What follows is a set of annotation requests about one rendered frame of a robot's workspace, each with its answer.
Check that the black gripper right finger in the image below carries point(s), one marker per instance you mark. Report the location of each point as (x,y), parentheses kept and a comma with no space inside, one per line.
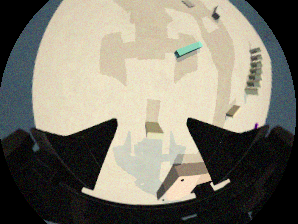
(221,149)

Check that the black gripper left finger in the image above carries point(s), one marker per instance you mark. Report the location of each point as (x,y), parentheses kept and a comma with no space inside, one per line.
(84,152)

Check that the teal flat bar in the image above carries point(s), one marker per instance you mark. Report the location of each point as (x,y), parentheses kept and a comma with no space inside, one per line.
(189,48)

